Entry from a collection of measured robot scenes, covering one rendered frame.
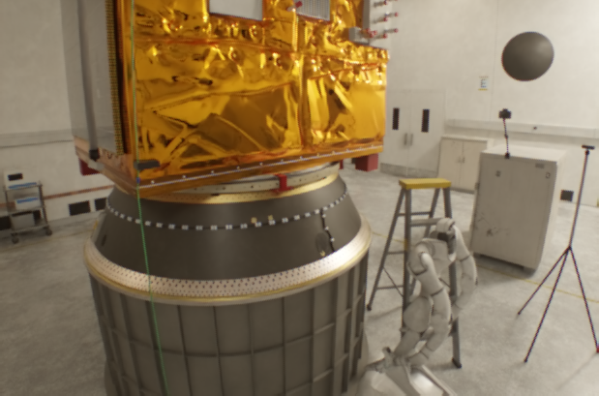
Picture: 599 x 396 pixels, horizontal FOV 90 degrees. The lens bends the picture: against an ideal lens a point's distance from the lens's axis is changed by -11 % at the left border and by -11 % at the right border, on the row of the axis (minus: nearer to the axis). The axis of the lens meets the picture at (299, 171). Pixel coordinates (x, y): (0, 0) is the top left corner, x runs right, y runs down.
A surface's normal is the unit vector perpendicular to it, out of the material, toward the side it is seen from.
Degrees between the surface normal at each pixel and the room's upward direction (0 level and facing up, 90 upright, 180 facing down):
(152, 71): 87
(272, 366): 90
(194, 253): 62
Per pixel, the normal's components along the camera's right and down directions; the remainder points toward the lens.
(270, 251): 0.35, -0.29
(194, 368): -0.07, 0.22
